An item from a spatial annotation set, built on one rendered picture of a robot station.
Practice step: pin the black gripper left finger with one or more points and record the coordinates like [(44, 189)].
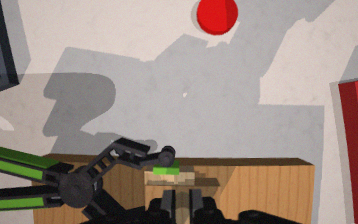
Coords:
[(165, 215)]

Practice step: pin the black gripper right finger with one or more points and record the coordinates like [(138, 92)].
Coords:
[(201, 212)]

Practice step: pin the light wooden board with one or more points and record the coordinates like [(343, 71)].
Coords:
[(279, 186)]

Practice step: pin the black spring clamp with green grips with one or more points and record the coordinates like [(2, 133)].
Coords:
[(78, 189)]

